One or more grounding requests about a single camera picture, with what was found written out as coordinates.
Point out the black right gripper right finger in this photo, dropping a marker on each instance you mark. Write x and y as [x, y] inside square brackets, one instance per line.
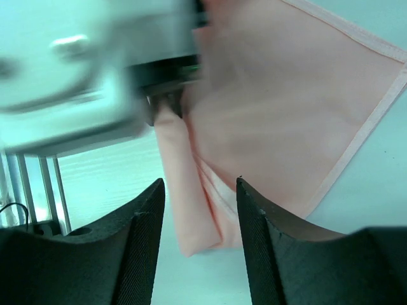
[292, 261]

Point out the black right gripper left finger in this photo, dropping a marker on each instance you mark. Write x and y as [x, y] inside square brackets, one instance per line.
[109, 261]

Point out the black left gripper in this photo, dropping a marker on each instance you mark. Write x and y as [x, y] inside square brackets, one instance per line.
[163, 81]

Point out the pink cloth napkin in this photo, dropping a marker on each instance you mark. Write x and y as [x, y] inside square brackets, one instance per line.
[287, 93]

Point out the aluminium front rail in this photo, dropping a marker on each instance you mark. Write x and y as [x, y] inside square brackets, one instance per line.
[32, 192]

